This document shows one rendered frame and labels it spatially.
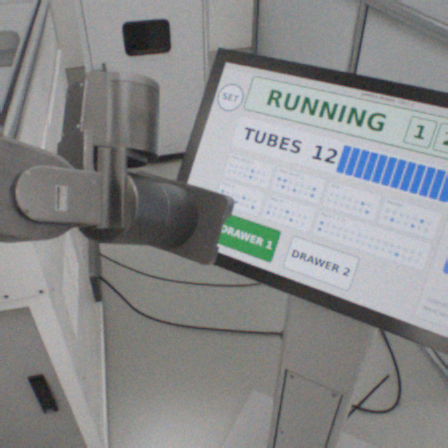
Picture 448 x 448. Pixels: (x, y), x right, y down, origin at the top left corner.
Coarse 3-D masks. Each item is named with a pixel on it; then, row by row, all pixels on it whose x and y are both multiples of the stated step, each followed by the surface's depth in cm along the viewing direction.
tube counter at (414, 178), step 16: (320, 144) 64; (336, 144) 63; (352, 144) 62; (320, 160) 63; (336, 160) 63; (352, 160) 62; (368, 160) 61; (384, 160) 60; (400, 160) 60; (352, 176) 62; (368, 176) 61; (384, 176) 60; (400, 176) 60; (416, 176) 59; (432, 176) 58; (400, 192) 59; (416, 192) 59; (432, 192) 58
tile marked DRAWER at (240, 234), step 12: (228, 228) 68; (240, 228) 67; (252, 228) 66; (264, 228) 66; (228, 240) 67; (240, 240) 67; (252, 240) 66; (264, 240) 66; (276, 240) 65; (240, 252) 67; (252, 252) 66; (264, 252) 65
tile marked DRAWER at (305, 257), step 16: (304, 240) 63; (288, 256) 64; (304, 256) 63; (320, 256) 63; (336, 256) 62; (352, 256) 61; (304, 272) 63; (320, 272) 62; (336, 272) 62; (352, 272) 61
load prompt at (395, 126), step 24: (264, 96) 67; (288, 96) 66; (312, 96) 64; (336, 96) 63; (312, 120) 64; (336, 120) 63; (360, 120) 62; (384, 120) 61; (408, 120) 60; (432, 120) 59; (384, 144) 60; (408, 144) 59; (432, 144) 58
